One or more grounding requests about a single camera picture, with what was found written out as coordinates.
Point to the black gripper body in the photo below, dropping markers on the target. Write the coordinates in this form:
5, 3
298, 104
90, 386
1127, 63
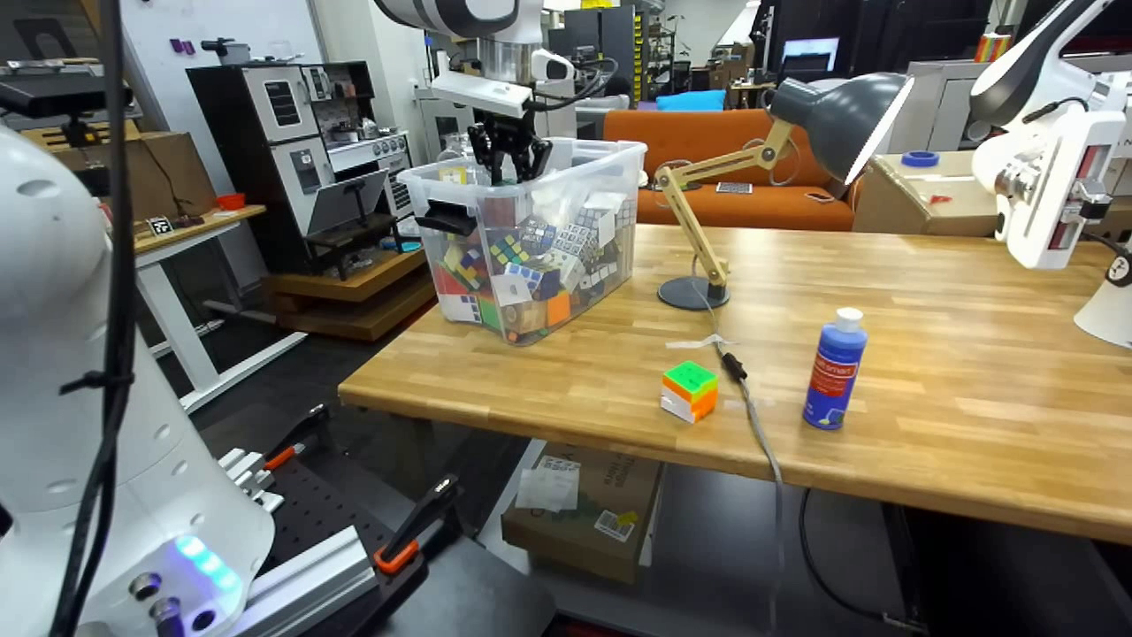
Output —
508, 133

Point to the small Rubik's cube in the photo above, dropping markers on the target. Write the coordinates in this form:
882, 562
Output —
504, 211

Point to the clear plastic storage box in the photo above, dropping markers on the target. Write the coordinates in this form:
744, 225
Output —
566, 250

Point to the green yellow puzzle cube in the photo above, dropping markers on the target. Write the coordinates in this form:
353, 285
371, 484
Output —
510, 257

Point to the white blue puzzle cube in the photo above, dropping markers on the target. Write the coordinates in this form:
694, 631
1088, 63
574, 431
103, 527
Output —
530, 285

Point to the red white puzzle cube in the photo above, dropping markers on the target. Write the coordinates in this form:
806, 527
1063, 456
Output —
456, 306

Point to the orange puzzle cube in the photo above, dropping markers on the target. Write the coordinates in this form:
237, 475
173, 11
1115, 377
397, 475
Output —
558, 310

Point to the large Rubik's cube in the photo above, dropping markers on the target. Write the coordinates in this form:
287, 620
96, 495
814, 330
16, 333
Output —
686, 390

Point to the brown cardboard box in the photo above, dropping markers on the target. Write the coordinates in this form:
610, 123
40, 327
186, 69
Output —
165, 180

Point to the cardboard box with stickers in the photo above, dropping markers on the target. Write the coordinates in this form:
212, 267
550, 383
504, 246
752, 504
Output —
584, 507

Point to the beige box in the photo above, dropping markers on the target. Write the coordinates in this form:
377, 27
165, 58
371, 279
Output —
919, 201

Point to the wooden pallet platform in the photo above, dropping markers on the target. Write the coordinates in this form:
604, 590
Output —
353, 296

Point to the black and white machine cabinet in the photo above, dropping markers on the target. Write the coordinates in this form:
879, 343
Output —
296, 153

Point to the small red object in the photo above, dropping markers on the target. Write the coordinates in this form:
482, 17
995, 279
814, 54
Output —
231, 202

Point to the wooden desk lamp grey shade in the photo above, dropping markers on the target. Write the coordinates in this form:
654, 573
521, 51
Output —
814, 119

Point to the computer monitor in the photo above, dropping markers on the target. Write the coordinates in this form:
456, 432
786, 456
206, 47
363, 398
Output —
812, 58

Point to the white paper sheet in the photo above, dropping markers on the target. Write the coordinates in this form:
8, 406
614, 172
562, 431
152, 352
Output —
550, 488

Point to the white table with wooden top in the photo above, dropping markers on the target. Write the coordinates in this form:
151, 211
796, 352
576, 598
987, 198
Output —
178, 296

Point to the black orange bar clamp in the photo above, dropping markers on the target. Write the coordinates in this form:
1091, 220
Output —
410, 534
292, 445

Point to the blue bottle white cap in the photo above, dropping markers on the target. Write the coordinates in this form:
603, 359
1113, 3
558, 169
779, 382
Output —
837, 372

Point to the blue round lid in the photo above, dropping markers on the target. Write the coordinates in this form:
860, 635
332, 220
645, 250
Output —
919, 156

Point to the white machine with black hood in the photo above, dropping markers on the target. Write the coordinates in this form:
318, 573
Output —
1049, 153

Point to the white cone-shaped object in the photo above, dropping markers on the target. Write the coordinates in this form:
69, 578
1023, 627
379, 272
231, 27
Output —
1113, 303

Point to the black camera on stand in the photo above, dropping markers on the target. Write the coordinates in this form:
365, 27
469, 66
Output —
53, 94

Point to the aluminium extrusion rail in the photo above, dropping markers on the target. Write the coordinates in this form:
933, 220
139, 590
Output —
312, 578

